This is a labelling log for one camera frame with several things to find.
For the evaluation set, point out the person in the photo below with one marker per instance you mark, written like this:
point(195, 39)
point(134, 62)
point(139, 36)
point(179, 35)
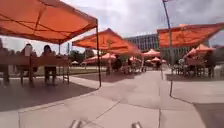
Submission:
point(117, 63)
point(28, 50)
point(48, 53)

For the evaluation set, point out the wooden table with benches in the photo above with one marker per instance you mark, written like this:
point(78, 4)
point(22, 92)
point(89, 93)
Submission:
point(20, 60)

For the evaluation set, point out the robot's own part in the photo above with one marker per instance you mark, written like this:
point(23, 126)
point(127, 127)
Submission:
point(75, 124)
point(136, 125)

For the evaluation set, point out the trees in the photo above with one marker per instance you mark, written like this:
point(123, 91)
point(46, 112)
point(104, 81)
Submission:
point(77, 55)

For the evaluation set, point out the flat orange canopy tent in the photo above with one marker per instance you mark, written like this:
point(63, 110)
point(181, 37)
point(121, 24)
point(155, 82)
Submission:
point(186, 35)

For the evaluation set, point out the grey paved plaza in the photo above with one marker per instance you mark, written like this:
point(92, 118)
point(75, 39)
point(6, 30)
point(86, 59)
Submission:
point(133, 100)

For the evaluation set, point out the glass-fronted building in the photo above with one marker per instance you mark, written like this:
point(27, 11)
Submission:
point(146, 41)

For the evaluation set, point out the peaked orange canopy tent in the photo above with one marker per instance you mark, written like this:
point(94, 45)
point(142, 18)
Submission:
point(106, 41)

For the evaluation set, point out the tall thin pole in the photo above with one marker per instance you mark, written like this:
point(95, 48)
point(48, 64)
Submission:
point(166, 18)

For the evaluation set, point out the group of orange canopies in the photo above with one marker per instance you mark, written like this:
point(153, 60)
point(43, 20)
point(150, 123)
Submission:
point(151, 53)

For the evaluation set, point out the large orange canopy tent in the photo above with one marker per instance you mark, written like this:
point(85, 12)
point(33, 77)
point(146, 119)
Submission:
point(40, 20)

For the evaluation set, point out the small orange canopy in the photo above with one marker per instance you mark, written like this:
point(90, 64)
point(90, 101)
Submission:
point(200, 49)

